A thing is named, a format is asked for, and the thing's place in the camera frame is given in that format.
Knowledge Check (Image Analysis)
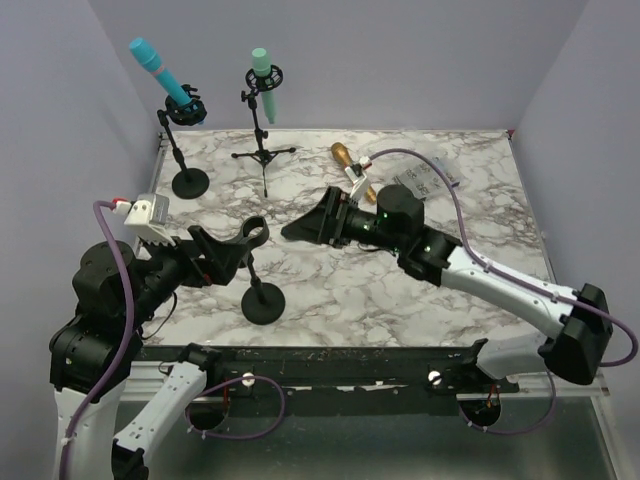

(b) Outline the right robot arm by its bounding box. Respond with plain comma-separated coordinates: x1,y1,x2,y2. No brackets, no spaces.
281,185,613,392

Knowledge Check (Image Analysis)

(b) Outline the black tripod microphone stand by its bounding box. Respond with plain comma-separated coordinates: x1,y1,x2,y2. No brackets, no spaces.
231,65,296,198

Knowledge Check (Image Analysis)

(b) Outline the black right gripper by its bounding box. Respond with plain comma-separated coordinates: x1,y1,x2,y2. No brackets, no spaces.
284,181,406,251

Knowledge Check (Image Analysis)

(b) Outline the mint green microphone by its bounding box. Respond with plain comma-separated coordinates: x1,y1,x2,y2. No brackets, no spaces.
252,48,277,124

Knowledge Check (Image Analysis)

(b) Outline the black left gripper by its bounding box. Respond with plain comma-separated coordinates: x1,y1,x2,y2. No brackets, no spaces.
125,222,249,325

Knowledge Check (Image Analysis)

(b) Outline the gold microphone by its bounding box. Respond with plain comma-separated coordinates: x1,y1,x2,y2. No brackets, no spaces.
330,142,377,204

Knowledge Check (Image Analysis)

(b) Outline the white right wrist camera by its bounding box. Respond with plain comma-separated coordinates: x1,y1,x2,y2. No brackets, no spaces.
344,156,372,202

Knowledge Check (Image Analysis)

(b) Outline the blue microphone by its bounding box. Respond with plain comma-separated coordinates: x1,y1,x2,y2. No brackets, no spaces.
129,37,207,126

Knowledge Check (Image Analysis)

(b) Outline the black round base stand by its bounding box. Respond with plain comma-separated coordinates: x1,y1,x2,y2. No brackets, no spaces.
156,84,210,200

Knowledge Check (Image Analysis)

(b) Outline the black clip microphone stand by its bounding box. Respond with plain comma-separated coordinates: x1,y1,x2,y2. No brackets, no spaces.
231,216,286,326

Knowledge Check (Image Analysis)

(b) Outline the aluminium table frame rail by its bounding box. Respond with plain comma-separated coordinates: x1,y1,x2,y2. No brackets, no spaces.
84,130,169,401

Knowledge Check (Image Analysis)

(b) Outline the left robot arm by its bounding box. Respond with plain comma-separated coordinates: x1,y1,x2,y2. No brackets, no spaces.
49,217,269,479

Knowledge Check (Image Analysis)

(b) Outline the black front table rail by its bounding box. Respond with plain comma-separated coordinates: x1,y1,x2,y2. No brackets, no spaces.
99,344,521,416

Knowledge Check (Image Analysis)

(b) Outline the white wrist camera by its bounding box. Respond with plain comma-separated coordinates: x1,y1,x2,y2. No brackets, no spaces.
113,193,175,246
344,156,372,202

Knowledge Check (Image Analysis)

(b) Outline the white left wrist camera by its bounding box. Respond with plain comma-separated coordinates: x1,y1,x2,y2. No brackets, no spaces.
113,193,175,246

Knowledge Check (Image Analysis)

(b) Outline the clear plastic screw box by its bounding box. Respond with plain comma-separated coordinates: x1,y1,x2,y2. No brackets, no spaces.
392,156,461,201

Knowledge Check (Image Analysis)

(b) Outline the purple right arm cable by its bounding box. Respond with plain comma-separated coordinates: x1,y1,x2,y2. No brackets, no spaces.
367,148,640,366

